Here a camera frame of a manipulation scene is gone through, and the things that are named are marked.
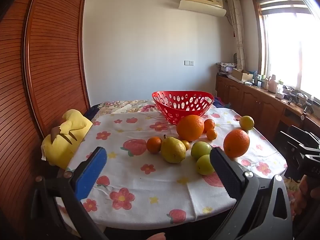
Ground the person's right hand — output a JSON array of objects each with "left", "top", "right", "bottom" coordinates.
[{"left": 294, "top": 175, "right": 320, "bottom": 215}]

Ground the patterned curtain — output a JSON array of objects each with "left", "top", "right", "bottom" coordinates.
[{"left": 227, "top": 0, "right": 247, "bottom": 70}]

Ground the person's left hand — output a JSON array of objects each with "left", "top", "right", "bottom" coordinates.
[{"left": 145, "top": 232, "right": 167, "bottom": 240}]

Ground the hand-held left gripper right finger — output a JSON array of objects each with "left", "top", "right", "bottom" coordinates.
[{"left": 209, "top": 147, "right": 293, "bottom": 240}]

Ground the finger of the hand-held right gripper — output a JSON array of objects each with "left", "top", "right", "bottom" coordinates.
[
  {"left": 287, "top": 125, "right": 320, "bottom": 145},
  {"left": 290, "top": 142, "right": 320, "bottom": 159}
]

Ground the red perforated plastic basket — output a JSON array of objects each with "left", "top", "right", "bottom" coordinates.
[{"left": 152, "top": 90, "right": 214, "bottom": 125}]

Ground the white strawberry flower tablecloth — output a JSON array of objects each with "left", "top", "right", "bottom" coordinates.
[{"left": 56, "top": 105, "right": 288, "bottom": 230}]

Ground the black metal gadget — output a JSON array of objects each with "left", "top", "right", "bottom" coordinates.
[
  {"left": 304, "top": 100, "right": 315, "bottom": 114},
  {"left": 287, "top": 89, "right": 300, "bottom": 104}
]

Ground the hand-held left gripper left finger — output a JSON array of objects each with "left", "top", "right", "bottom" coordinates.
[{"left": 30, "top": 146, "right": 108, "bottom": 240}]

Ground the green apple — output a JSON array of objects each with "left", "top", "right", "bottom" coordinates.
[
  {"left": 196, "top": 154, "right": 215, "bottom": 175},
  {"left": 191, "top": 141, "right": 212, "bottom": 160}
]

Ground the wooden cabinet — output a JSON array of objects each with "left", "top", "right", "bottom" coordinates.
[{"left": 215, "top": 75, "right": 320, "bottom": 150}]

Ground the window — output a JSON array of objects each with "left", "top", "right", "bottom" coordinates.
[{"left": 252, "top": 0, "right": 320, "bottom": 103}]

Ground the white air conditioner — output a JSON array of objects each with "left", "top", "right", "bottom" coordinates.
[{"left": 178, "top": 0, "right": 227, "bottom": 18}]

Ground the wooden louvred wardrobe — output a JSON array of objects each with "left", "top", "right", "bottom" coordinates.
[{"left": 0, "top": 0, "right": 91, "bottom": 240}]

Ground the yellow lemon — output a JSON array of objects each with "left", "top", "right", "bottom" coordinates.
[{"left": 239, "top": 115, "right": 255, "bottom": 131}]

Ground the large orange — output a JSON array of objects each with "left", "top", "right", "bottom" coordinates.
[
  {"left": 223, "top": 129, "right": 250, "bottom": 158},
  {"left": 176, "top": 114, "right": 205, "bottom": 142}
]

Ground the cardboard box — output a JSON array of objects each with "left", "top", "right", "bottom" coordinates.
[{"left": 231, "top": 68, "right": 253, "bottom": 82}]

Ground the white plastic bottle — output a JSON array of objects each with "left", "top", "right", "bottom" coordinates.
[{"left": 267, "top": 74, "right": 278, "bottom": 92}]

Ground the yellow plush toy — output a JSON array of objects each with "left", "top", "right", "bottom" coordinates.
[{"left": 41, "top": 109, "right": 93, "bottom": 168}]

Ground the yellow pear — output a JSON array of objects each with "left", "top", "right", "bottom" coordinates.
[{"left": 160, "top": 134, "right": 187, "bottom": 164}]

